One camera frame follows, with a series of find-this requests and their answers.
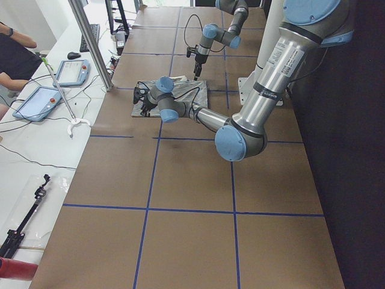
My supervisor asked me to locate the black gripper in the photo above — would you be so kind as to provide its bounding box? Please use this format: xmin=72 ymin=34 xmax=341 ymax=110
xmin=194 ymin=54 xmax=208 ymax=80
xmin=140 ymin=98 xmax=156 ymax=117

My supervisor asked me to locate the blue white striped polo shirt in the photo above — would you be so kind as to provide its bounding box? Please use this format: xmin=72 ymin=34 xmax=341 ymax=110
xmin=131 ymin=76 xmax=208 ymax=123

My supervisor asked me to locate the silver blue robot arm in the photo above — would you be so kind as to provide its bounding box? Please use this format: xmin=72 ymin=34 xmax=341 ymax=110
xmin=134 ymin=1 xmax=357 ymax=161
xmin=186 ymin=0 xmax=248 ymax=80

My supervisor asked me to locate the white reacher grabber stick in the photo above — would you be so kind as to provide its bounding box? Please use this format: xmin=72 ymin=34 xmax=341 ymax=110
xmin=42 ymin=57 xmax=91 ymax=138

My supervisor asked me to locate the grey box on desk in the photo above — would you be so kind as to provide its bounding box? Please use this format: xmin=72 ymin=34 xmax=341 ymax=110
xmin=115 ymin=31 xmax=126 ymax=55

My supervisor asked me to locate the far blue teach pendant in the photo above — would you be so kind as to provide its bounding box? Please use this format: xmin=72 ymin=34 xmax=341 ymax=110
xmin=55 ymin=60 xmax=90 ymax=87

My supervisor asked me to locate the blue teach pendant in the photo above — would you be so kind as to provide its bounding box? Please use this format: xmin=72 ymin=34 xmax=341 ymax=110
xmin=13 ymin=86 xmax=61 ymax=122
xmin=55 ymin=60 xmax=90 ymax=87

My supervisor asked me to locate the black computer mouse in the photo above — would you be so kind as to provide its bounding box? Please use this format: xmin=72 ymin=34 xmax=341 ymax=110
xmin=67 ymin=52 xmax=81 ymax=60

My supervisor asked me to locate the black keyboard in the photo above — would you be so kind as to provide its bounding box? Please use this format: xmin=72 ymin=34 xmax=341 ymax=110
xmin=79 ymin=23 xmax=100 ymax=53

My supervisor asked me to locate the near blue teach pendant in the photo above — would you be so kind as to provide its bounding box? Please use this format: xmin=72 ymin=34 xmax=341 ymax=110
xmin=13 ymin=86 xmax=61 ymax=122

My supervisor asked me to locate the seated person in black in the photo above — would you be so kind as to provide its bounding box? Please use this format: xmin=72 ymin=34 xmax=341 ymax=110
xmin=0 ymin=20 xmax=48 ymax=120

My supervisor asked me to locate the black folded tripod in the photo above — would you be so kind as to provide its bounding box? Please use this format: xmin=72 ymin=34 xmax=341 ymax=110
xmin=1 ymin=174 xmax=51 ymax=259

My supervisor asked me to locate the red cylinder object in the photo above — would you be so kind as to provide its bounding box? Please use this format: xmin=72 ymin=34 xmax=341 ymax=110
xmin=0 ymin=257 xmax=38 ymax=281

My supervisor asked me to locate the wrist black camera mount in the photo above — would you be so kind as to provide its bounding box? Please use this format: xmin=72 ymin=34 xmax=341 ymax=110
xmin=186 ymin=46 xmax=197 ymax=58
xmin=133 ymin=87 xmax=150 ymax=104

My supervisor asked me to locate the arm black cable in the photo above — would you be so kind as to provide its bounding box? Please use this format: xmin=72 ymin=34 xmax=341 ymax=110
xmin=183 ymin=14 xmax=203 ymax=49
xmin=174 ymin=86 xmax=203 ymax=118

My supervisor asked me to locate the aluminium frame post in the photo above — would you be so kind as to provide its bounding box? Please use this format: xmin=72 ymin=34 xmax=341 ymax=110
xmin=68 ymin=0 xmax=113 ymax=92

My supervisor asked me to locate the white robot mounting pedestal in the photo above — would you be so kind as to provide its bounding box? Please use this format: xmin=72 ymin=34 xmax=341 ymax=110
xmin=237 ymin=0 xmax=285 ymax=107

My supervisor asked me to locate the black desk cable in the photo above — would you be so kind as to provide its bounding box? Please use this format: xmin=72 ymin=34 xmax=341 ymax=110
xmin=0 ymin=143 xmax=77 ymax=171

